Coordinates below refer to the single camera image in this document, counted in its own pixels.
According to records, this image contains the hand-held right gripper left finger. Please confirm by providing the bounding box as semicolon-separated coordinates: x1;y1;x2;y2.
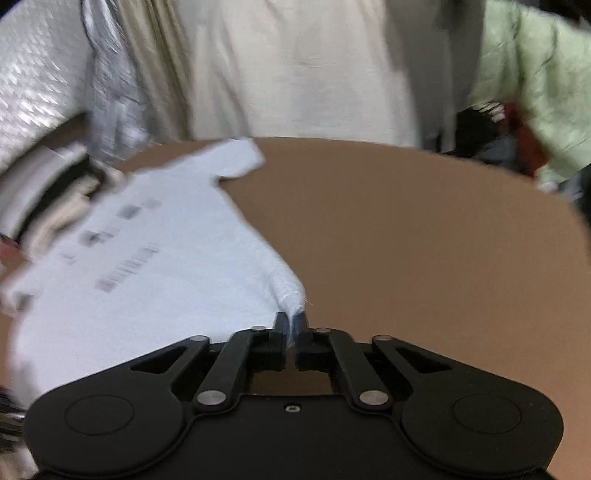
129;312;293;412

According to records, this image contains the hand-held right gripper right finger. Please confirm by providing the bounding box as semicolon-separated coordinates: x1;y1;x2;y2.
293;312;457;413

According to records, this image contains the light grey printed t-shirt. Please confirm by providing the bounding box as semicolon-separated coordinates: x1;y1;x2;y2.
0;137;308;402

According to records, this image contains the dark clothes pile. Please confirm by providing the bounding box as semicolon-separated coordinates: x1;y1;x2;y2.
443;104;513;162

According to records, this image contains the stack of folded clothes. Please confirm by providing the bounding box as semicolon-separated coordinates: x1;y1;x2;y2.
0;141;127;259

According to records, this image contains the white curtain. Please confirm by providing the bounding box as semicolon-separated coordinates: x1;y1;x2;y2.
187;0;485;148

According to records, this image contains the golden curtain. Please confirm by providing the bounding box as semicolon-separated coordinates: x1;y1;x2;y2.
81;0;197;144

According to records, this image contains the red cloth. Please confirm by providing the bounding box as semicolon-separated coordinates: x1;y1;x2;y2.
503;102;550;178

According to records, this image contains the light green garment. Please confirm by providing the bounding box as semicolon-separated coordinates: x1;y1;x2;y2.
466;0;591;185

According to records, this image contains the silver quilted window cover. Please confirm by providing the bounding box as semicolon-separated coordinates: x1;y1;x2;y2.
0;0;148;160

